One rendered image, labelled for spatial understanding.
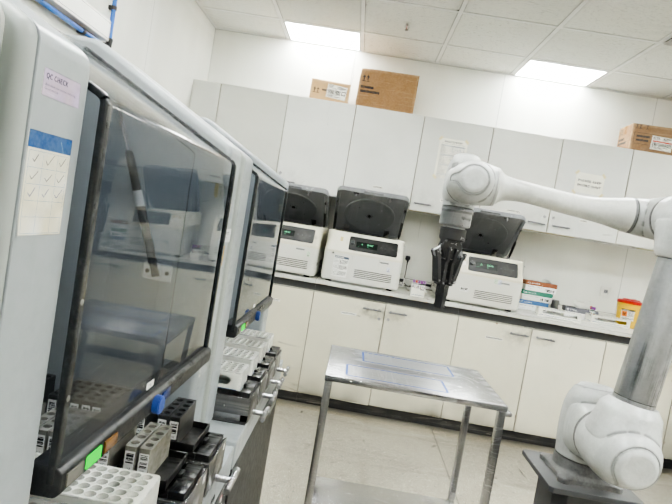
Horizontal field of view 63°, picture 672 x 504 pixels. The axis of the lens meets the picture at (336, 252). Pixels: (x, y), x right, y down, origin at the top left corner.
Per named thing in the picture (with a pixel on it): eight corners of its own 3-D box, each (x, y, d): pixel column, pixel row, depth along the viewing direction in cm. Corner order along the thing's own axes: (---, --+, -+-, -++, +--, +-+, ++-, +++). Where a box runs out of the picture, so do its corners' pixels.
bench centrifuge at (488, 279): (439, 300, 379) (456, 202, 375) (428, 290, 440) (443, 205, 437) (519, 314, 376) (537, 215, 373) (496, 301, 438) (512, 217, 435)
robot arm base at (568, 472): (590, 460, 173) (594, 443, 173) (625, 495, 151) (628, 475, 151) (533, 450, 174) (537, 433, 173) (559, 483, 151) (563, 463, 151)
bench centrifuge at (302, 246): (236, 265, 384) (250, 175, 381) (255, 260, 446) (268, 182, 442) (313, 278, 380) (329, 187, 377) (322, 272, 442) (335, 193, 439)
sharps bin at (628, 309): (618, 327, 403) (624, 298, 402) (608, 322, 420) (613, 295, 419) (642, 331, 402) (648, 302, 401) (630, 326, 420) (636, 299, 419)
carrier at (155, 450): (158, 454, 104) (162, 423, 103) (168, 455, 104) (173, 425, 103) (133, 482, 92) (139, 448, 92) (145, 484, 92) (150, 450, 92)
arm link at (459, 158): (437, 205, 163) (441, 203, 150) (447, 154, 162) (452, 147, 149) (473, 211, 162) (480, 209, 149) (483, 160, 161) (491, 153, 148)
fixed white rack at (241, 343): (171, 351, 180) (174, 332, 179) (181, 344, 190) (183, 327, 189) (259, 367, 179) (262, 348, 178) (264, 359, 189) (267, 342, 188)
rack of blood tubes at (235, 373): (132, 376, 149) (135, 354, 149) (146, 367, 159) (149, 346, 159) (238, 395, 148) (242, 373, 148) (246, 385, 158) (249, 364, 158)
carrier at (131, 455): (146, 451, 104) (151, 421, 103) (157, 453, 104) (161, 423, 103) (119, 479, 92) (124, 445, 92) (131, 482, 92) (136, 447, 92)
